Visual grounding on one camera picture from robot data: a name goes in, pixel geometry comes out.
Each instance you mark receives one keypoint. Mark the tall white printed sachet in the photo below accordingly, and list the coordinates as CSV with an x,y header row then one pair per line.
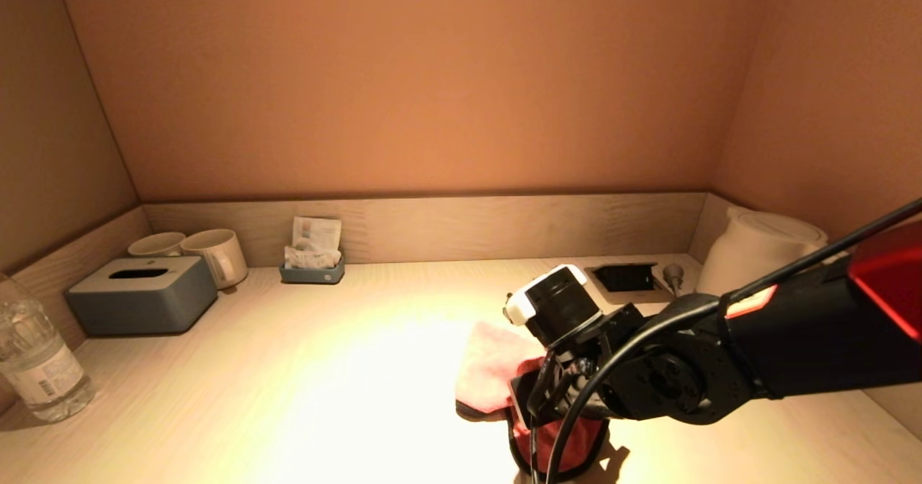
x,y
317,232

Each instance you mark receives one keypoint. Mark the clear plastic water bottle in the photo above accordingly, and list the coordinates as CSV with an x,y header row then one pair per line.
x,y
39,369

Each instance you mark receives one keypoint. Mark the small blue-grey sachet holder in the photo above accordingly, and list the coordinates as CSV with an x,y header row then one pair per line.
x,y
311,276

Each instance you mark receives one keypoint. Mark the black recessed socket box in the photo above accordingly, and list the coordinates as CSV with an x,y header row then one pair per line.
x,y
624,278

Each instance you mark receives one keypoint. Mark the red cloth with black trim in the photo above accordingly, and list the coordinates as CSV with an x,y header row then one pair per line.
x,y
490,361

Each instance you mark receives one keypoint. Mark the black and red right robot arm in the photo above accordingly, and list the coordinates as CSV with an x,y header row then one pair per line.
x,y
807,347

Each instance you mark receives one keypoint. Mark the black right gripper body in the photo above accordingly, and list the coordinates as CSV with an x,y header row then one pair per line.
x,y
591,354

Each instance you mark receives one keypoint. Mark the white ceramic mug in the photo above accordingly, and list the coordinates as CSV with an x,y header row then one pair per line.
x,y
155,245
216,253

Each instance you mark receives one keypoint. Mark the black and white wrist camera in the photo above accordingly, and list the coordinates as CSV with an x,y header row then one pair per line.
x,y
562,300

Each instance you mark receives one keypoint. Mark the white electric kettle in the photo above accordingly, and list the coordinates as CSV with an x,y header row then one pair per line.
x,y
756,246

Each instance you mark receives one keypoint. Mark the grey tissue box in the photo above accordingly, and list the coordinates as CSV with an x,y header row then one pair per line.
x,y
144,304

